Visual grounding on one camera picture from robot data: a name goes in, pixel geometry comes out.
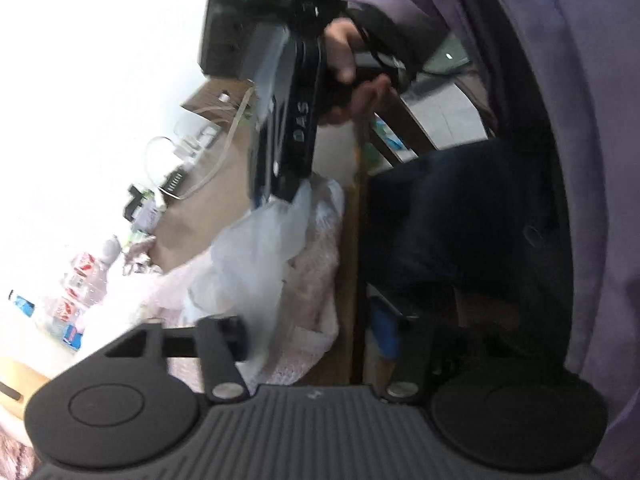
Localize clear plastic storage bag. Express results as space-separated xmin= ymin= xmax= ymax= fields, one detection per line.
xmin=179 ymin=176 xmax=346 ymax=386

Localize translucent white cable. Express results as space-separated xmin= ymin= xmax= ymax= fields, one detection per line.
xmin=159 ymin=86 xmax=256 ymax=201

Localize purple jacket torso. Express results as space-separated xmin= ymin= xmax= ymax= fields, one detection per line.
xmin=347 ymin=0 xmax=639 ymax=479

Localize red label water bottle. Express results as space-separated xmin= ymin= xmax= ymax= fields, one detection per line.
xmin=49 ymin=252 xmax=107 ymax=330

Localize pink fluffy garment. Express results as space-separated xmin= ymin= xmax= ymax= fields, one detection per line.
xmin=119 ymin=179 xmax=346 ymax=396

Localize black electronic box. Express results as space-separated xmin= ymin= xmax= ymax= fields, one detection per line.
xmin=160 ymin=168 xmax=188 ymax=195

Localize person's right hand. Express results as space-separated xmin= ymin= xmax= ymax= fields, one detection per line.
xmin=318 ymin=18 xmax=396 ymax=126

